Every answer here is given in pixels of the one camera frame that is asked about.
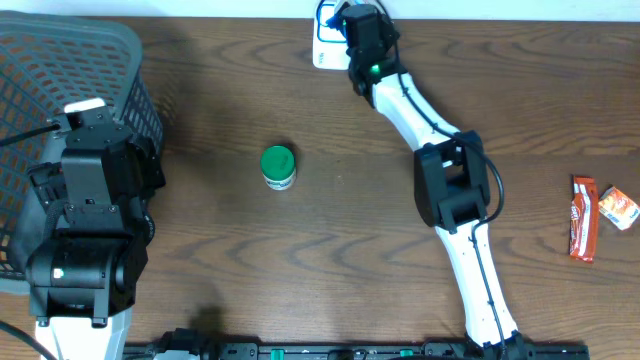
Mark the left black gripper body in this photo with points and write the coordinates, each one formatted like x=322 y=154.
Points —
x=137 y=168

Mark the white barcode scanner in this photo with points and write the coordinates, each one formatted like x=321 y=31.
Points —
x=329 y=45

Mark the orange small carton box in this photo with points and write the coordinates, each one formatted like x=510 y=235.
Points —
x=620 y=209

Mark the green lid jar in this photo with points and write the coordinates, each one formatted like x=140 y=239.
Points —
x=278 y=167

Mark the red orange snack bar wrapper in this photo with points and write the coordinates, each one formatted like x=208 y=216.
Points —
x=584 y=219

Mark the grey plastic mesh basket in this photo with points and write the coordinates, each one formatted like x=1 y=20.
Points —
x=47 y=63

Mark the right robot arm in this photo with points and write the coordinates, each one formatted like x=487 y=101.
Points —
x=451 y=174

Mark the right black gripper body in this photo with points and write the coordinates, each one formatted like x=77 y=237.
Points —
x=386 y=32

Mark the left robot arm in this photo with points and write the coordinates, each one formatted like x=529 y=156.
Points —
x=83 y=275

